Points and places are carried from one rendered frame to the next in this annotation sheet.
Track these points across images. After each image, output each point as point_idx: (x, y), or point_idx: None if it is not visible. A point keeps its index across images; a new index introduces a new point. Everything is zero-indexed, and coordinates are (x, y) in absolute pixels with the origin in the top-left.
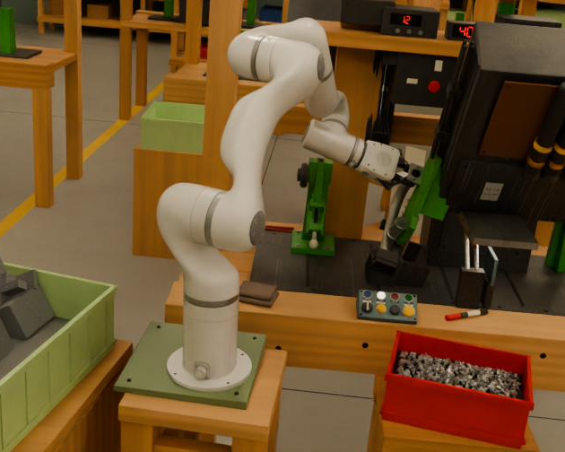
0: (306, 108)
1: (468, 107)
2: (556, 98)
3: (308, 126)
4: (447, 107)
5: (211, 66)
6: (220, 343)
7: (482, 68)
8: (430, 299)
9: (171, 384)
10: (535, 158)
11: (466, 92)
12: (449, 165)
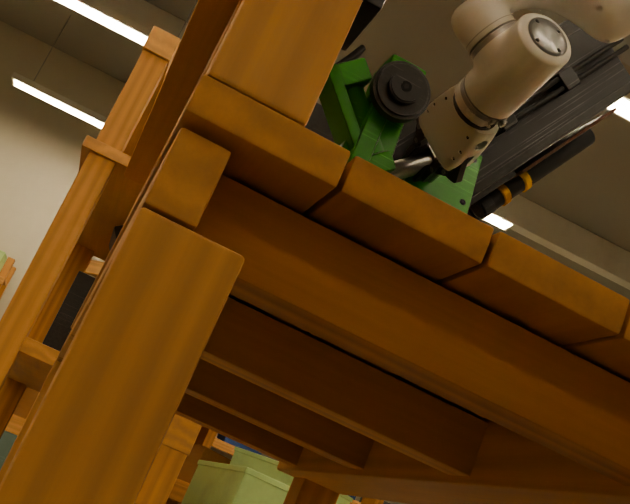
0: (629, 15)
1: (591, 117)
2: (582, 141)
3: (546, 25)
4: (552, 97)
5: None
6: None
7: None
8: None
9: None
10: (516, 194)
11: (586, 96)
12: (506, 174)
